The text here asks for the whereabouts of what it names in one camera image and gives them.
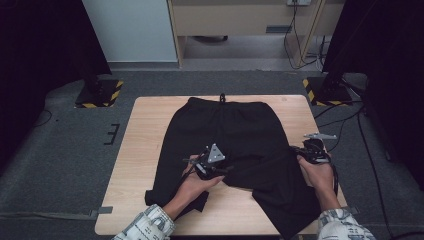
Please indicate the white cabinet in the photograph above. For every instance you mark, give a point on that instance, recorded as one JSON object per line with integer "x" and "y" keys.
{"x": 130, "y": 30}

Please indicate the person's right hand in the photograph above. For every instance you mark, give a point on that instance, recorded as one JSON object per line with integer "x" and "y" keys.
{"x": 318, "y": 176}

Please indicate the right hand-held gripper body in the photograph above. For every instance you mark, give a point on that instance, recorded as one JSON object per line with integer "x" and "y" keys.
{"x": 315, "y": 146}

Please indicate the beige wooden desk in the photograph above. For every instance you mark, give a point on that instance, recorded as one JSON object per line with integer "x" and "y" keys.
{"x": 233, "y": 18}

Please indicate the black stand base striped edge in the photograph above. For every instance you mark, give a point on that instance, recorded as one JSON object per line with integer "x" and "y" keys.
{"x": 328, "y": 93}
{"x": 100, "y": 95}

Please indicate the black pants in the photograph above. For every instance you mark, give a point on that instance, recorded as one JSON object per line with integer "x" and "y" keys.
{"x": 240, "y": 133}

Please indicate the person's left hand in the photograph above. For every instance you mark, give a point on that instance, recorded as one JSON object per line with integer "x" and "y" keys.
{"x": 193, "y": 188}

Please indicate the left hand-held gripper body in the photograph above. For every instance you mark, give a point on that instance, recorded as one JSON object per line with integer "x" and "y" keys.
{"x": 213, "y": 158}

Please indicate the white power strip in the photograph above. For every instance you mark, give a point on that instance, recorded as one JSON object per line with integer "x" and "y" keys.
{"x": 299, "y": 2}

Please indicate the black curtain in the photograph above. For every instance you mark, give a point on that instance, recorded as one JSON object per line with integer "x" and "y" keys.
{"x": 386, "y": 66}
{"x": 40, "y": 60}

